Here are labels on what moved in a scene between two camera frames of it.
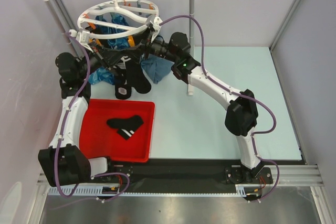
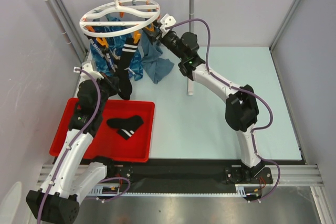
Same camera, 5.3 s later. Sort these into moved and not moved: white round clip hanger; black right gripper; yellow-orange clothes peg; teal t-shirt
Moved: black right gripper; yellow-orange clothes peg
Not moved: teal t-shirt; white round clip hanger
